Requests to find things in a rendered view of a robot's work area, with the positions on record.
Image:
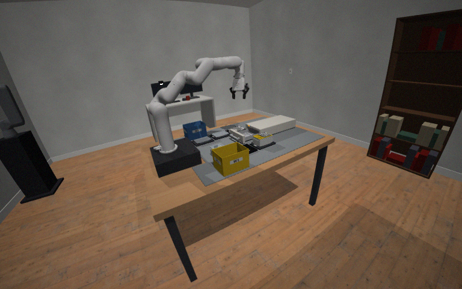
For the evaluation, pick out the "dark blue open bin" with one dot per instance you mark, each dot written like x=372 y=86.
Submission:
x=195 y=130

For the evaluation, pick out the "yellow open-top bin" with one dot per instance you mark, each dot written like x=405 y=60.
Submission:
x=230 y=158

